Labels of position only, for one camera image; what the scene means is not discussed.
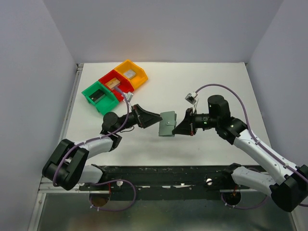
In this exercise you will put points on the metal block in red bin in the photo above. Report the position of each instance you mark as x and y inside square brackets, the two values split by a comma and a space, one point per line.
[113, 83]

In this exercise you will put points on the metal block in green bin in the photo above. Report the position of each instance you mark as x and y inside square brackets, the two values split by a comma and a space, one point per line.
[97, 95]

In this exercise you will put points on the yellow plastic bin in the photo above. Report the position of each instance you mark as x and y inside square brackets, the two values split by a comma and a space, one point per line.
[140, 77]

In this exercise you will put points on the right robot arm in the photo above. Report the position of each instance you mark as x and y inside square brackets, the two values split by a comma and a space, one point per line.
[285, 182]

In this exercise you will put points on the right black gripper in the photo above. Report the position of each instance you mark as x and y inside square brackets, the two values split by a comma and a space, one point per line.
[187, 126]

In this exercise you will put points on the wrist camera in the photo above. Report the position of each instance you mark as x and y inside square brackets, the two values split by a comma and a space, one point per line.
[129, 96]
[192, 99]

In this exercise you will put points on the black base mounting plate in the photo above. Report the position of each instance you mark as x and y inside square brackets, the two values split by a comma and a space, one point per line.
[163, 182]

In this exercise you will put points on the red plastic bin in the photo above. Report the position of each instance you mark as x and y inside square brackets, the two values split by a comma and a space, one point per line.
[125, 86]

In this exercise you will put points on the green card holder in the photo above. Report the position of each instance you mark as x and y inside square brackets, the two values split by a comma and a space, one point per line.
[167, 124]

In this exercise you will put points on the green plastic bin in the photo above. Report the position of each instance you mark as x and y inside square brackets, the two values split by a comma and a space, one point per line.
[106, 104]

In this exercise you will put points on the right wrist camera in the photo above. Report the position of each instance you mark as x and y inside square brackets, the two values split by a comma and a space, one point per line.
[192, 99]

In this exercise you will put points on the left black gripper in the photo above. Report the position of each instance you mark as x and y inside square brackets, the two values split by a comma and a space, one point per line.
[145, 118]

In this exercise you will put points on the metal block in yellow bin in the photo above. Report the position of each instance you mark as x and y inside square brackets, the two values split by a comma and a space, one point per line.
[129, 74]

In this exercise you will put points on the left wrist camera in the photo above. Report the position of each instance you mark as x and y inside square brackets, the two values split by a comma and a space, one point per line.
[129, 96]

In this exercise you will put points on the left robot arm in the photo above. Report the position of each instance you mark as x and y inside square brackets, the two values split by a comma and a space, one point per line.
[67, 167]

